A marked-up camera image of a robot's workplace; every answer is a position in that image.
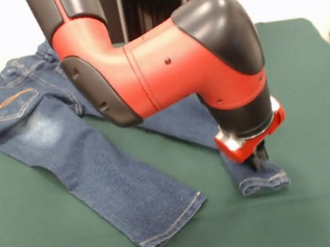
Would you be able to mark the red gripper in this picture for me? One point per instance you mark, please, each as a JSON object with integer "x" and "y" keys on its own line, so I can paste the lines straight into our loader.
{"x": 236, "y": 150}

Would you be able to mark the blue denim jeans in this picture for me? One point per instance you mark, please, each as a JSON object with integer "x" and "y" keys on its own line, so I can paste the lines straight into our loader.
{"x": 80, "y": 157}

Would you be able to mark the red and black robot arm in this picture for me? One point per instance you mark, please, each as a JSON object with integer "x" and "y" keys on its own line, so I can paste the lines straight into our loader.
{"x": 161, "y": 78}

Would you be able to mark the dark green table cloth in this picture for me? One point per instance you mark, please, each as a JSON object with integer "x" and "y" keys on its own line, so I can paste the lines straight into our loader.
{"x": 304, "y": 110}

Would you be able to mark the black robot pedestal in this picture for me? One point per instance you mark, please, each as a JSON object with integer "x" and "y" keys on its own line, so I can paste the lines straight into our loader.
{"x": 143, "y": 10}

